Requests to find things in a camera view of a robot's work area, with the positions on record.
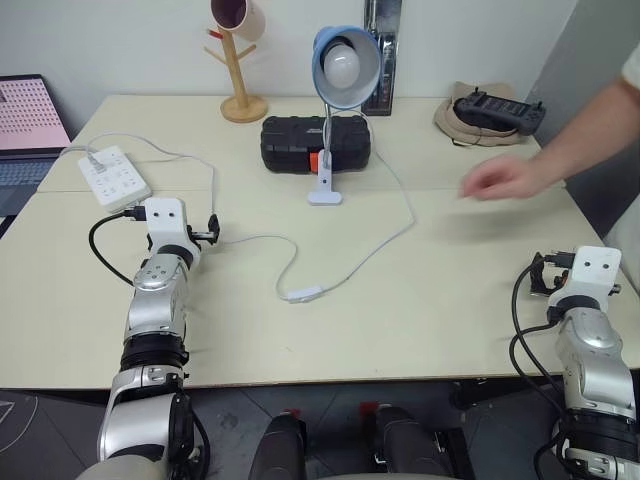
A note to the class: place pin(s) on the blue desk lamp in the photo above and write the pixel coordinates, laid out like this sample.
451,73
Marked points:
325,192

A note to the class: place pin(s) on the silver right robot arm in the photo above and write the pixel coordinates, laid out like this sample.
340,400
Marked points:
595,360

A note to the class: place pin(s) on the person's bare hand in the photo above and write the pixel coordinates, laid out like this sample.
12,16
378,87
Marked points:
505,177

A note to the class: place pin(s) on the laptop computer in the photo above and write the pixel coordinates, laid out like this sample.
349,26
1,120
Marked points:
30,115

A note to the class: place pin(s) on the dark rounded shape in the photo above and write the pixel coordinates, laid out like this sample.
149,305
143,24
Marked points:
277,447
405,442

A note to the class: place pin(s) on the beige hat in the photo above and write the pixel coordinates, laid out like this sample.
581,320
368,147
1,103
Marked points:
465,125

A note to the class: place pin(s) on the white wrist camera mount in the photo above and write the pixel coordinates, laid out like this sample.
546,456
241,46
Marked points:
590,275
167,235

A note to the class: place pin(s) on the wooden mug tree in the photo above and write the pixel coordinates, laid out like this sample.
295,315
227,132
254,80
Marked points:
239,80

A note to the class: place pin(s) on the black hard case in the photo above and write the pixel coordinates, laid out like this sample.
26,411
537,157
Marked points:
290,142

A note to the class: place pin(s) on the white light bulb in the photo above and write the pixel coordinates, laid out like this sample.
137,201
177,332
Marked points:
341,65

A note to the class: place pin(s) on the black remote controller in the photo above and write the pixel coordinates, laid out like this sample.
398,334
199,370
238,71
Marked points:
500,110

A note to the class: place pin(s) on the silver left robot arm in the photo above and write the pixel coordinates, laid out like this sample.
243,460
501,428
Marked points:
150,310

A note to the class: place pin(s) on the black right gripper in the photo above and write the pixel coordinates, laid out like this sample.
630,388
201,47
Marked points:
542,277

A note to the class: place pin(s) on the pink cup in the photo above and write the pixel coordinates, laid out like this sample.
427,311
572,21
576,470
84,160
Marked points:
245,17

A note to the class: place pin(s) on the white power strip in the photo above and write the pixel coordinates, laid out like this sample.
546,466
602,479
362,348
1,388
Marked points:
117,180

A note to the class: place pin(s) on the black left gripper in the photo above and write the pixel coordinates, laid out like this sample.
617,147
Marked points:
199,239

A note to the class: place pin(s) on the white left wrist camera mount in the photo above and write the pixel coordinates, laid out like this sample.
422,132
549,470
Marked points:
167,235

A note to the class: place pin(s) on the person's bare forearm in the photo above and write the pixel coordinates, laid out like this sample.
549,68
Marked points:
590,135

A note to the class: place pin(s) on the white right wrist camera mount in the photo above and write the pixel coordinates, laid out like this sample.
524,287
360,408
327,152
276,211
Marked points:
590,275

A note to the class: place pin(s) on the black packaged item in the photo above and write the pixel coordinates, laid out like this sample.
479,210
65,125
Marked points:
385,55

